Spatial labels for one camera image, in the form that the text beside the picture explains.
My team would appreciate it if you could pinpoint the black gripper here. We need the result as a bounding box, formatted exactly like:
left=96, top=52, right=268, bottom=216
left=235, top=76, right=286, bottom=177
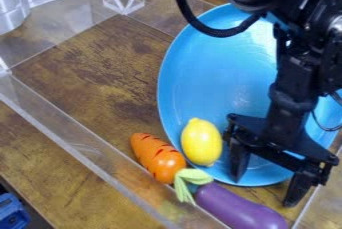
left=223, top=85, right=339, bottom=207

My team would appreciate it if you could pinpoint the yellow toy lemon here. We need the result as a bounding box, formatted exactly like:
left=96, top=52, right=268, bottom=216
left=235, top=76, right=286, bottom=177
left=180, top=118, right=223, bottom=167

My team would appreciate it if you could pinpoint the blue round plastic tray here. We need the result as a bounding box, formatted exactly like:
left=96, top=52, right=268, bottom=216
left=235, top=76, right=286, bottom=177
left=157, top=4, right=342, bottom=187

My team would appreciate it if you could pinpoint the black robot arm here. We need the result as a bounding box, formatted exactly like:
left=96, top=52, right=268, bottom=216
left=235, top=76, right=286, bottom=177
left=223, top=0, right=342, bottom=207

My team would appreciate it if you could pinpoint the purple toy eggplant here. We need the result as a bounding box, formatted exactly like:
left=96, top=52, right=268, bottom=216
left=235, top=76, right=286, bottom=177
left=195, top=183, right=288, bottom=229

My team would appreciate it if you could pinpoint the orange toy carrot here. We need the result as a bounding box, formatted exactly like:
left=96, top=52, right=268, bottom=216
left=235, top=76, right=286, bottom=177
left=129, top=133, right=213, bottom=204

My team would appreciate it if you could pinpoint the blue plastic object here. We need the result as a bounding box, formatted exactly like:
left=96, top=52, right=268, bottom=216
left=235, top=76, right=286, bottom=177
left=0, top=193, right=30, bottom=229

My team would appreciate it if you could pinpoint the black braided cable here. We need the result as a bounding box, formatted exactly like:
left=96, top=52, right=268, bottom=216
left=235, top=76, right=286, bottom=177
left=169, top=0, right=264, bottom=39

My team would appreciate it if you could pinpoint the clear acrylic enclosure wall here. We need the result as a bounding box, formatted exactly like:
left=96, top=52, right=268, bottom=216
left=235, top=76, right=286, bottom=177
left=0, top=0, right=342, bottom=229

